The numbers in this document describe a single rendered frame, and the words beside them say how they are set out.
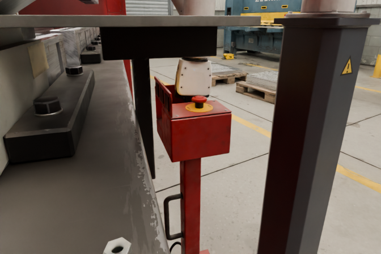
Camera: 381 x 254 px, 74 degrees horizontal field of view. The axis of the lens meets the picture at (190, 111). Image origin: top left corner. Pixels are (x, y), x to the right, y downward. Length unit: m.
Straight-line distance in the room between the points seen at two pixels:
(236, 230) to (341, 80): 0.95
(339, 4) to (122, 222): 0.65
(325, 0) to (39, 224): 0.67
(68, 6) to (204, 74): 1.93
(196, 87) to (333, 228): 1.12
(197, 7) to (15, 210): 0.58
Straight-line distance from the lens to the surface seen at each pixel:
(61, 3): 2.53
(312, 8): 0.72
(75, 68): 0.48
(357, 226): 1.66
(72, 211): 0.20
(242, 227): 1.45
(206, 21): 0.27
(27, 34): 0.43
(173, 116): 0.60
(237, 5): 7.73
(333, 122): 0.76
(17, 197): 0.23
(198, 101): 0.64
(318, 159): 0.77
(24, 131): 0.27
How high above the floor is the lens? 1.00
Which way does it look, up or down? 20 degrees down
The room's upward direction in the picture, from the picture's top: straight up
